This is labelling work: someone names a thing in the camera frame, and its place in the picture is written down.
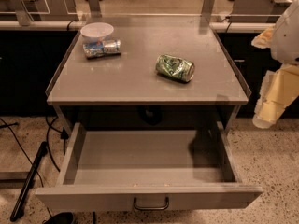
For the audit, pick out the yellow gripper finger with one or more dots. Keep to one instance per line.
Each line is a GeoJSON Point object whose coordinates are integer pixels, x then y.
{"type": "Point", "coordinates": [279, 89]}
{"type": "Point", "coordinates": [264, 39]}

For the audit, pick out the crushed green soda can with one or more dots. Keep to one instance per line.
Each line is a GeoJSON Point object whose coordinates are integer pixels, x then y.
{"type": "Point", "coordinates": [175, 67]}

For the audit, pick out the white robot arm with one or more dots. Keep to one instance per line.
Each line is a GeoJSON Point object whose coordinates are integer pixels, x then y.
{"type": "Point", "coordinates": [285, 39]}

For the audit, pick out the grey cabinet with top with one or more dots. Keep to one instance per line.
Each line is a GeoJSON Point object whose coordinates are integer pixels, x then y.
{"type": "Point", "coordinates": [130, 78]}

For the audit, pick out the crushed blue silver can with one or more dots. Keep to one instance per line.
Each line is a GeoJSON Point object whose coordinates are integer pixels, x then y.
{"type": "Point", "coordinates": [102, 48]}

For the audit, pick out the open grey top drawer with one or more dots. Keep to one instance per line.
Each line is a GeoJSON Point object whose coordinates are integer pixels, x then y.
{"type": "Point", "coordinates": [105, 170]}

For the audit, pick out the white bowl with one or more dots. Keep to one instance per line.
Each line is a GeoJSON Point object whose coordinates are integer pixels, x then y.
{"type": "Point", "coordinates": [97, 31]}

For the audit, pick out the black bar on floor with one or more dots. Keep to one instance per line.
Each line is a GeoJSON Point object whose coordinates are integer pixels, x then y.
{"type": "Point", "coordinates": [18, 208]}

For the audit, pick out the black metal drawer handle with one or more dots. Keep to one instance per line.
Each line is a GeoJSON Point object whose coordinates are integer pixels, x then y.
{"type": "Point", "coordinates": [150, 205]}

